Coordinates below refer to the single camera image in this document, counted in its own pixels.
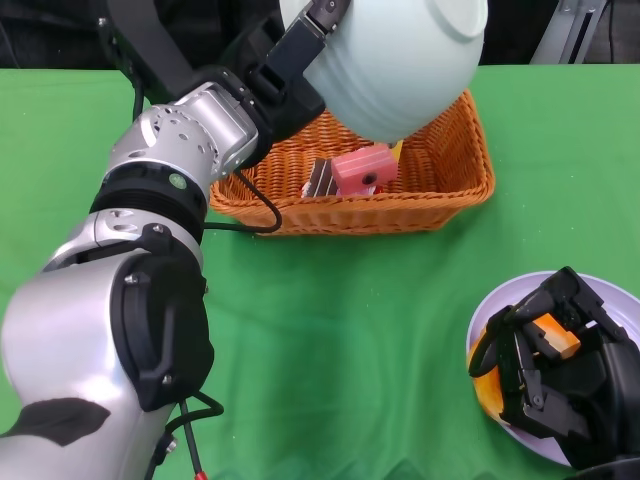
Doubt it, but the black backdrop cloth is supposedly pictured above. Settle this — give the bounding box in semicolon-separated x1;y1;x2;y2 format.
0;0;561;71

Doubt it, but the pale lavender plate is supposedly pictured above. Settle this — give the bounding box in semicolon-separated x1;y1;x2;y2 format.
465;271;640;469

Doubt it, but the green tablecloth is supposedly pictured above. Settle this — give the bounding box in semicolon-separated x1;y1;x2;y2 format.
0;62;640;480

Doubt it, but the thin black hanging cable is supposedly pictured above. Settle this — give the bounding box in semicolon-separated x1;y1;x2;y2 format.
607;0;617;64

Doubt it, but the grey metal frame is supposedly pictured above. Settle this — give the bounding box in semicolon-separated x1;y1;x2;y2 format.
529;0;614;66

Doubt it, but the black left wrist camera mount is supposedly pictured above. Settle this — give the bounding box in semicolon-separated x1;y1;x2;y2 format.
97;0;196;106

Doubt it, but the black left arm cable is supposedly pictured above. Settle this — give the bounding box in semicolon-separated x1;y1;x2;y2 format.
202;172;284;235

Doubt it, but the grey round bowl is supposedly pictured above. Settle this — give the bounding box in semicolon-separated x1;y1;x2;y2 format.
277;0;489;146

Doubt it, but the striped ring bread with hole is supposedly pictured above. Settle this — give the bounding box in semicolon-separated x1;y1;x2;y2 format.
532;313;582;359

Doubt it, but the pink layered cake slice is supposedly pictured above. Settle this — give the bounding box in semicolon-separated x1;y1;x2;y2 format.
339;183;387;198

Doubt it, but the chocolate layered cake slice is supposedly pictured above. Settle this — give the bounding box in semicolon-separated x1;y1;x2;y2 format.
301;158;341;200

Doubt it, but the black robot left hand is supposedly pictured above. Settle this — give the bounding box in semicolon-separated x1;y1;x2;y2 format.
219;0;351;166

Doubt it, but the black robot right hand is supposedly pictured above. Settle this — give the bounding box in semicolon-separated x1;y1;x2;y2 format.
469;266;640;471

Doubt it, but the orange wicker basket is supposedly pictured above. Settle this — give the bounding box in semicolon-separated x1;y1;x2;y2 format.
208;89;496;237

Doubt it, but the orange striped bread roll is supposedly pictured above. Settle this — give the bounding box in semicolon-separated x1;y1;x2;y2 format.
467;324;507;426

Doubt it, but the thin red black cable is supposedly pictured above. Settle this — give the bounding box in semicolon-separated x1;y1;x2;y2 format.
144;392;225;480

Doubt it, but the pink cake block black dot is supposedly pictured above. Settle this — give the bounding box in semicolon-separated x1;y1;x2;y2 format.
331;144;399;194

